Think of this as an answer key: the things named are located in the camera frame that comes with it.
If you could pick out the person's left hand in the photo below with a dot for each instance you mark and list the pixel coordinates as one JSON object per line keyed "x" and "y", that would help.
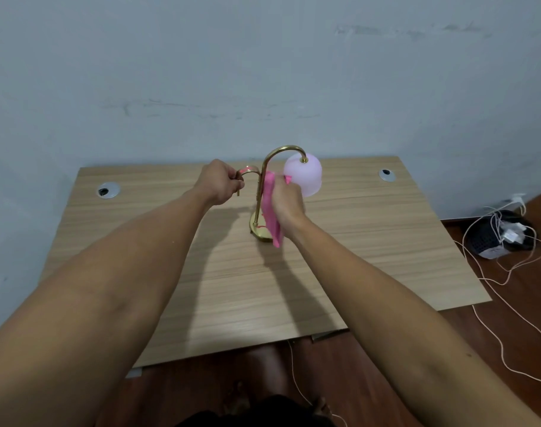
{"x": 217, "y": 182}

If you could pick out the white power adapter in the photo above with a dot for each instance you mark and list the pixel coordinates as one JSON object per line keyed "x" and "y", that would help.
{"x": 513, "y": 234}

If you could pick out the person's left foot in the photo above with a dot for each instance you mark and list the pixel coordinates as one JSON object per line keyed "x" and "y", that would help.
{"x": 239, "y": 398}

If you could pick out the person's right foot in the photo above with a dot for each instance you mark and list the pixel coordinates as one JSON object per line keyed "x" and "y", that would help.
{"x": 322, "y": 406}

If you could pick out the person's black shorts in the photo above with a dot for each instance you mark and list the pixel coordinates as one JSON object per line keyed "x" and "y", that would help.
{"x": 261, "y": 413}

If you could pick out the pink cloth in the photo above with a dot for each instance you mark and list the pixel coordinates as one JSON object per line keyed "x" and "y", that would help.
{"x": 270, "y": 217}

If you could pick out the white wall plug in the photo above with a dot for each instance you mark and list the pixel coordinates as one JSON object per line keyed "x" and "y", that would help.
{"x": 518, "y": 199}

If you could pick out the grey desk leg bracket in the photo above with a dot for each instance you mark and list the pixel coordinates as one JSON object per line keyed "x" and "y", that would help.
{"x": 133, "y": 373}

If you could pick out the person's left forearm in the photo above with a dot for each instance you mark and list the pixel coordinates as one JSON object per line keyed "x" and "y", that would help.
{"x": 119, "y": 284}

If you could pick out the person's right fingers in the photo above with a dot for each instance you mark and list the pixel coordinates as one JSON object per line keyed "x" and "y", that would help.
{"x": 280, "y": 184}

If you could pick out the person's foot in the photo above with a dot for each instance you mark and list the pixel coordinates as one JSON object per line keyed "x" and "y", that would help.
{"x": 239, "y": 398}
{"x": 322, "y": 406}

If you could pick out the brass lamp with pink shade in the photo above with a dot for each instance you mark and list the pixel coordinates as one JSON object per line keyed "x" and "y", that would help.
{"x": 302, "y": 174}

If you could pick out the person's right hand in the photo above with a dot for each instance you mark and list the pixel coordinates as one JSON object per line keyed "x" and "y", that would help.
{"x": 289, "y": 204}

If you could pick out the person's right forearm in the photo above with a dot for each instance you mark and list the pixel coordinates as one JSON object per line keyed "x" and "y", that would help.
{"x": 386, "y": 324}

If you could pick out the person's left fingers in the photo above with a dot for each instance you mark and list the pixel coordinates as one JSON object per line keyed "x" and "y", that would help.
{"x": 235, "y": 180}

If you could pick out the black mesh basket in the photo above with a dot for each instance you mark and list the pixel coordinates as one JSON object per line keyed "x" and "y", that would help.
{"x": 484, "y": 237}

